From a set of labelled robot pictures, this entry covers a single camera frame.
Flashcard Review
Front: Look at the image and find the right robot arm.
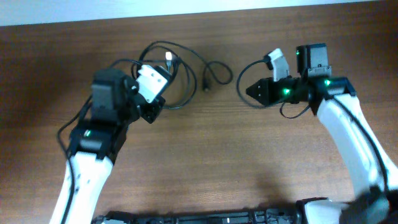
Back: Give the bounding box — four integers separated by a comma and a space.
246, 44, 397, 223

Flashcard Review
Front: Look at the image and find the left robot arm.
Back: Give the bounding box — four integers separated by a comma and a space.
50, 65, 173, 223

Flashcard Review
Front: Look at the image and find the right camera cable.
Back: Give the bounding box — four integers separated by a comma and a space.
236, 58, 389, 200

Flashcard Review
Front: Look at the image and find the camera cable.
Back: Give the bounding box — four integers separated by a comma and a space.
236, 58, 389, 200
56, 96, 94, 224

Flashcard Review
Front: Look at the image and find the left camera cable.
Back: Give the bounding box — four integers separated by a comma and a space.
56, 96, 94, 224

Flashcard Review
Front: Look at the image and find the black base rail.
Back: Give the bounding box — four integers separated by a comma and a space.
91, 208, 303, 224

